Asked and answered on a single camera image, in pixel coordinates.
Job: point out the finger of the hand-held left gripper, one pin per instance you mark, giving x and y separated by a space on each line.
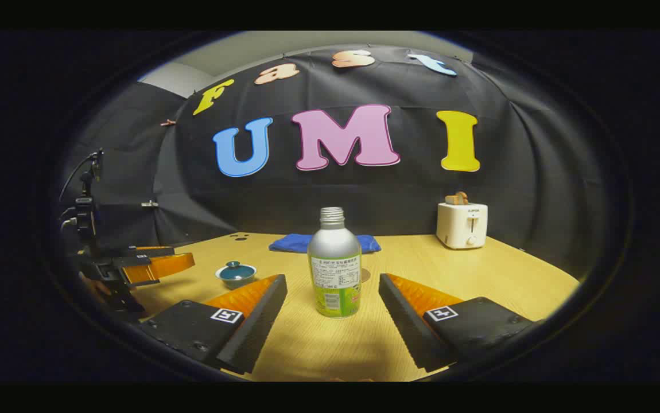
155 252
163 267

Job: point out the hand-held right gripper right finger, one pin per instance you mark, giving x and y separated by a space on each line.
402 315

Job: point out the silver water bottle green label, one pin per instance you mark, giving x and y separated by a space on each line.
334 246

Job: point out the round brown coaster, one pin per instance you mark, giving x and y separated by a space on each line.
365 275

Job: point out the metal backdrop clip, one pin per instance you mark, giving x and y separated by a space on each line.
148 203

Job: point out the black backdrop cloth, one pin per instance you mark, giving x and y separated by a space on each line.
364 195

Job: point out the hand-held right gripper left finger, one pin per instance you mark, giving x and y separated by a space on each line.
261 312

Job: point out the blue towel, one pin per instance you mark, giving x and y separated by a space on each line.
290 243

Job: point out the bread slice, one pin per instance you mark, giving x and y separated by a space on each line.
456 199

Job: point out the white toaster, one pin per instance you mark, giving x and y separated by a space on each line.
459 226

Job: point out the teal teacup white inside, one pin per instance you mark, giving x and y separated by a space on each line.
236 280

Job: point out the teal teacup lid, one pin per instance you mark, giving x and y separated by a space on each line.
236 268

